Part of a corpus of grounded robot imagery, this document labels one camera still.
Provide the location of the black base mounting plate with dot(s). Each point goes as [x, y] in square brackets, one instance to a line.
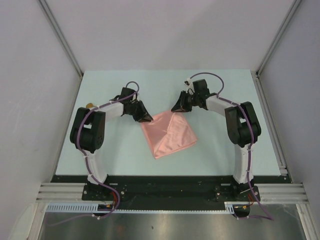
[171, 192]

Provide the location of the gold spoon teal handle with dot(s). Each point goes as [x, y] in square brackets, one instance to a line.
[90, 106]

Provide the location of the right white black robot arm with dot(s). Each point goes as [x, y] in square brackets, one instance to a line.
[242, 124]

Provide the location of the aluminium frame post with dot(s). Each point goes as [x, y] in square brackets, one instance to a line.
[279, 35]
[49, 15]

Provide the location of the right aluminium table rail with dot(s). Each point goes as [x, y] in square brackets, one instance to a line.
[271, 127]

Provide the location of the right aluminium frame post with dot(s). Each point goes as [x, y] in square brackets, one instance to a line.
[279, 35]

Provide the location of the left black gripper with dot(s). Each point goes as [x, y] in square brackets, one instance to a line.
[143, 115]

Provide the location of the left aluminium frame post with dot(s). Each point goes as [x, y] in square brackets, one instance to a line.
[49, 15]

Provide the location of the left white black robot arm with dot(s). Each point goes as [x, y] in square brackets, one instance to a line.
[88, 129]

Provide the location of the white slotted cable duct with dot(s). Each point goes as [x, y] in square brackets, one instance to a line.
[103, 209]

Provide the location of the pink satin napkin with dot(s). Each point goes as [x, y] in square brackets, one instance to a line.
[168, 133]

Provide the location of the front aluminium cross rail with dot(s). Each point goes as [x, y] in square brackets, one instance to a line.
[269, 193]

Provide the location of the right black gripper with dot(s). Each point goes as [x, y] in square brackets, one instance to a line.
[181, 106]

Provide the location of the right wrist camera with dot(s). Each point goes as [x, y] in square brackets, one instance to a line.
[189, 86]

